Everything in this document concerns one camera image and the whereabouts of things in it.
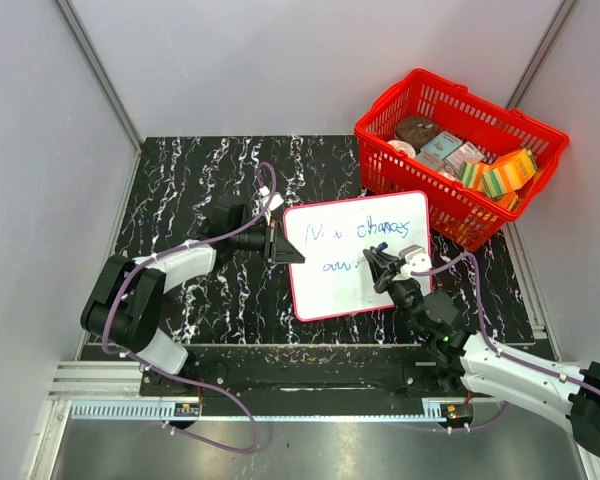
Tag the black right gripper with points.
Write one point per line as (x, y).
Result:
(384, 268)

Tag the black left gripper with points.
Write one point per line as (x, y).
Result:
(277, 249)

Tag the white blue whiteboard marker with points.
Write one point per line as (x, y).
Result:
(374, 252)

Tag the pink framed whiteboard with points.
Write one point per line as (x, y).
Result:
(335, 279)

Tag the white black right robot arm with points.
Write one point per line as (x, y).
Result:
(567, 395)

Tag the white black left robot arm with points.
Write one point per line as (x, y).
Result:
(125, 304)

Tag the white tape roll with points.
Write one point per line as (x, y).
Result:
(403, 147)

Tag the pink white small box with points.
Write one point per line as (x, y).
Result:
(466, 153)

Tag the yellow green sponge pack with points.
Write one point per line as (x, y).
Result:
(470, 175)

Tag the teal small box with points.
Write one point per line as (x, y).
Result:
(442, 145)

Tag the brown round item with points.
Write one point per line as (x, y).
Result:
(416, 130)

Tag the red plastic shopping basket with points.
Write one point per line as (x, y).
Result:
(464, 216)

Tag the orange sponge pack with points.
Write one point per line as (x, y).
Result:
(509, 173)

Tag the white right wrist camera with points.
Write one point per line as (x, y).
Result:
(413, 260)

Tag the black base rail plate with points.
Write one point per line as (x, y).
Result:
(393, 368)

